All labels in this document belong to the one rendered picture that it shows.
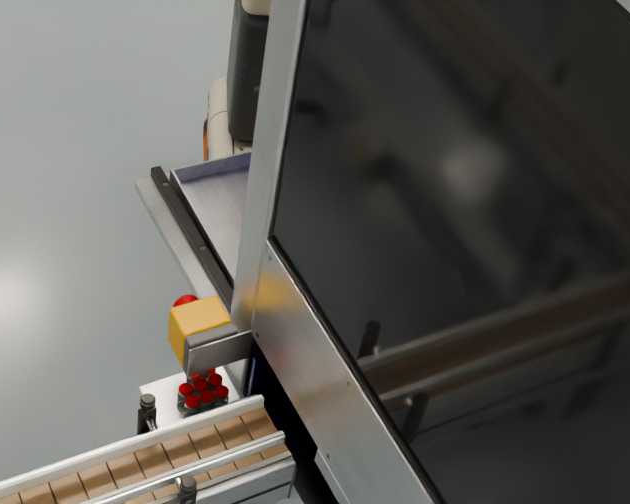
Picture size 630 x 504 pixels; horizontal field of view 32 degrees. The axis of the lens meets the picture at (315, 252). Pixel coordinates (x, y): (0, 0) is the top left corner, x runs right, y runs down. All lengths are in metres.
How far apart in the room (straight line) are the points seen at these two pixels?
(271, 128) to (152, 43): 2.40
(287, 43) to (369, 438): 0.45
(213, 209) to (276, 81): 0.65
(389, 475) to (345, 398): 0.11
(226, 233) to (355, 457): 0.61
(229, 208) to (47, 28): 1.94
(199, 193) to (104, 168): 1.34
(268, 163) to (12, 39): 2.42
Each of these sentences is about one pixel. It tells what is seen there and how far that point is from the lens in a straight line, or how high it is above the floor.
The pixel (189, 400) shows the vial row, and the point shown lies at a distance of 1.53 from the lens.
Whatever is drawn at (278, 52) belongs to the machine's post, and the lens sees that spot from 1.20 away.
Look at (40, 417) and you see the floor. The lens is 2.64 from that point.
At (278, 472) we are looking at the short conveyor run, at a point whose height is 0.93.
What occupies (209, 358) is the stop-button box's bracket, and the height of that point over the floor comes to 0.99.
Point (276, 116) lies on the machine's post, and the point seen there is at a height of 1.39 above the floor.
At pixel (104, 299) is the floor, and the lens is 2.85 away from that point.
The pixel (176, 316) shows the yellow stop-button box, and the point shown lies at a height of 1.03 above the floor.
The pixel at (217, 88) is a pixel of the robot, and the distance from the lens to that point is 3.05.
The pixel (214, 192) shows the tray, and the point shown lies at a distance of 1.87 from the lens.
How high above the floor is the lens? 2.18
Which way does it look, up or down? 46 degrees down
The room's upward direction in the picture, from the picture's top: 12 degrees clockwise
